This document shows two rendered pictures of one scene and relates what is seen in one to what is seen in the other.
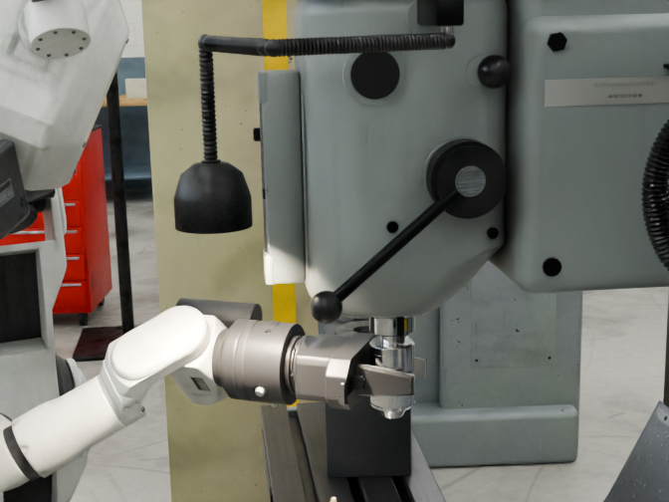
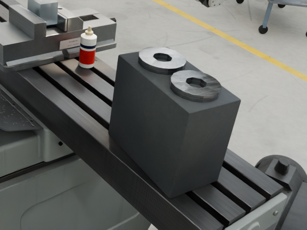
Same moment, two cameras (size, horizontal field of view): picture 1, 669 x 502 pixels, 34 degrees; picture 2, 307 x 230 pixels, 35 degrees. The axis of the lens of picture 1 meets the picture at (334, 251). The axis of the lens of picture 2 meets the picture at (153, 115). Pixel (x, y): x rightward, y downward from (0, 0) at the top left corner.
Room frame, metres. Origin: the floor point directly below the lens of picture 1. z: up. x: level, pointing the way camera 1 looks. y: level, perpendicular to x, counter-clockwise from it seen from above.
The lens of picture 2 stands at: (2.09, -0.58, 1.55)
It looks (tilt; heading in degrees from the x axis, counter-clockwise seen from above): 32 degrees down; 139
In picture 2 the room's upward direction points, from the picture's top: 10 degrees clockwise
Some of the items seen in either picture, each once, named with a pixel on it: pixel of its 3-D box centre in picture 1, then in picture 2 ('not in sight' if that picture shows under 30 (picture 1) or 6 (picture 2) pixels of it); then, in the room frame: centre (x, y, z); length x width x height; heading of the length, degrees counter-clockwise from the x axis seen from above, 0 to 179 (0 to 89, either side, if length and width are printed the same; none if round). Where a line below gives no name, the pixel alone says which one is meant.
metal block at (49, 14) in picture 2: not in sight; (42, 10); (1.01, -0.07, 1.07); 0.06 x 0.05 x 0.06; 7
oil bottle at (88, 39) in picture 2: not in sight; (87, 45); (1.13, 0.01, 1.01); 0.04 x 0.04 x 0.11
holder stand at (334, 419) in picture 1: (365, 383); (169, 115); (1.53, -0.04, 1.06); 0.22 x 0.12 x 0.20; 0
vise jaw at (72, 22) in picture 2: not in sight; (60, 15); (1.01, -0.01, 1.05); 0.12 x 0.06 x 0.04; 7
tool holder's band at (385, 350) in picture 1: (391, 345); not in sight; (1.08, -0.06, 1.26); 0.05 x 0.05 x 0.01
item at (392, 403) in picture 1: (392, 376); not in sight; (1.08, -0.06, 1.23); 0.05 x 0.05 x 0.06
